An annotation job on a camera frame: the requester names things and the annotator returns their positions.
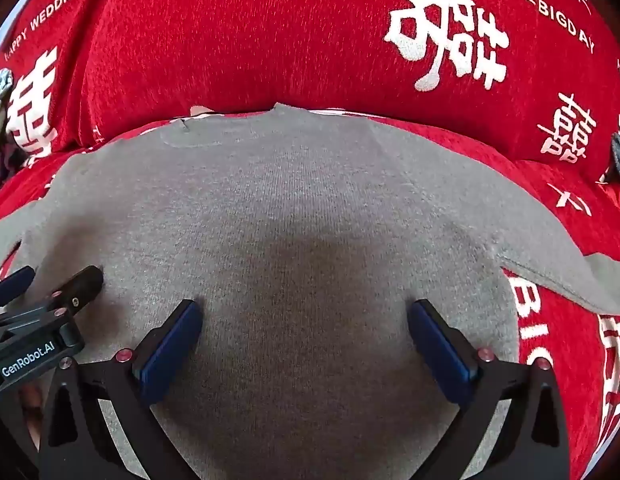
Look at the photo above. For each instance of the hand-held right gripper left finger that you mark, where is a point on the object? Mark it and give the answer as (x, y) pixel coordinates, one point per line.
(170, 352)

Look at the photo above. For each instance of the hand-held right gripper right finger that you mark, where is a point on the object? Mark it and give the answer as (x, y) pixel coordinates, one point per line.
(440, 355)

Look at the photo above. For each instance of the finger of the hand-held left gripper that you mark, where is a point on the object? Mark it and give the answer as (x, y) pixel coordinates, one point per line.
(12, 282)
(85, 282)

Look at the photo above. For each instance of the grey knit sweater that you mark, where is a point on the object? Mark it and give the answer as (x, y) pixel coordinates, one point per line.
(290, 210)

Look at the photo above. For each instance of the person's left hand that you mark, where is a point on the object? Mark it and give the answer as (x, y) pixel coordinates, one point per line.
(31, 412)

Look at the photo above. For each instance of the red printed sofa cover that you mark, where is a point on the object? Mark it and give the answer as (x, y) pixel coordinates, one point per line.
(240, 35)

